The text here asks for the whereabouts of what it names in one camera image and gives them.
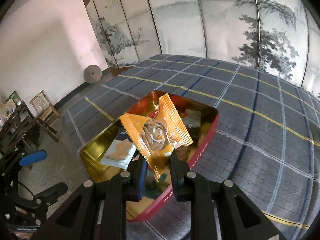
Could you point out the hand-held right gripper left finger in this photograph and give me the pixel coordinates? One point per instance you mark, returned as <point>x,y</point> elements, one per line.
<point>141,180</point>

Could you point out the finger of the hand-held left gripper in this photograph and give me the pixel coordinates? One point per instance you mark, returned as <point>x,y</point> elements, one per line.
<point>53,192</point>
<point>33,157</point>

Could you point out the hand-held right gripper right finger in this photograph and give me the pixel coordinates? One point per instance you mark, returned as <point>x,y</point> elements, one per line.
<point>178,180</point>

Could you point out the navy and white cracker packet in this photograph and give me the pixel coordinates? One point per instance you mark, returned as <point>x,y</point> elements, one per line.
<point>117,152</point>

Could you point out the red and gold tin box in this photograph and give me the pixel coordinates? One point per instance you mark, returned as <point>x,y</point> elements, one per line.
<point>205,142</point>

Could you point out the orange snack packet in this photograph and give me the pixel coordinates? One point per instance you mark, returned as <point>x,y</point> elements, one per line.
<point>152,135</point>

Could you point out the clear blue candy packet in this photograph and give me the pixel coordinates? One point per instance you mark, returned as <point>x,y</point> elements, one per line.
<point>156,190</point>

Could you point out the dark wooden rack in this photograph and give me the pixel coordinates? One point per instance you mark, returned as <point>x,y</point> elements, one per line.
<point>17,127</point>

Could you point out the dark brown snack packet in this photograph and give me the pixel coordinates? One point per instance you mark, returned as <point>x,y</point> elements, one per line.
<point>192,120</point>

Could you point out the round stone disc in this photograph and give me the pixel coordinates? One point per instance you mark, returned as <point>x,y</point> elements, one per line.
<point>92,73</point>

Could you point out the painted folding screen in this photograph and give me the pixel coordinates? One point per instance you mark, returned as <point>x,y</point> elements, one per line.
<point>200,17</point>

